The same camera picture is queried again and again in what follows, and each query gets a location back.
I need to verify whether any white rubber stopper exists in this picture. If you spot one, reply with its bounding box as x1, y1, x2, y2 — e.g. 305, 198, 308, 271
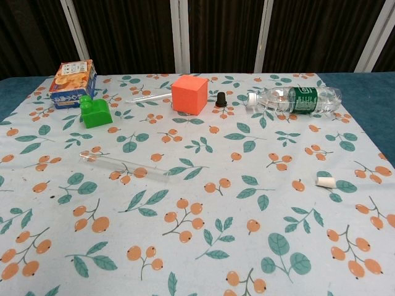
315, 176, 336, 188

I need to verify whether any clear glass test tube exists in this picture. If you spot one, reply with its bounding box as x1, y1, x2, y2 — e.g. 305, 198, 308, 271
79, 150, 170, 183

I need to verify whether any dark pleated curtain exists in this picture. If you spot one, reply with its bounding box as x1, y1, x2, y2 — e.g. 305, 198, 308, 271
0, 0, 395, 81

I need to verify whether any floral orange fruit tablecloth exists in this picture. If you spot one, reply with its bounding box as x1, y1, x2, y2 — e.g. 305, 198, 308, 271
0, 73, 395, 296

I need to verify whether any clear glass pipette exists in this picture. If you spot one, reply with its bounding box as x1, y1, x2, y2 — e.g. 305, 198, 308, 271
125, 92, 172, 104

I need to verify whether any orange snack carton box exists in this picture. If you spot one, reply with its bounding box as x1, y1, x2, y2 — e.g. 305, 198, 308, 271
49, 59, 98, 110

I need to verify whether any green toy building brick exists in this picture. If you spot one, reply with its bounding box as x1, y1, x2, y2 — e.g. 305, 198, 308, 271
79, 95, 114, 129

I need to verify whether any orange foam cube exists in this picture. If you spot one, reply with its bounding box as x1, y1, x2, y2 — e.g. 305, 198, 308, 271
171, 75, 209, 116

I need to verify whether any clear green-label water bottle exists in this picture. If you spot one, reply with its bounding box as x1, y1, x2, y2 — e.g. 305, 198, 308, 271
246, 85, 344, 116

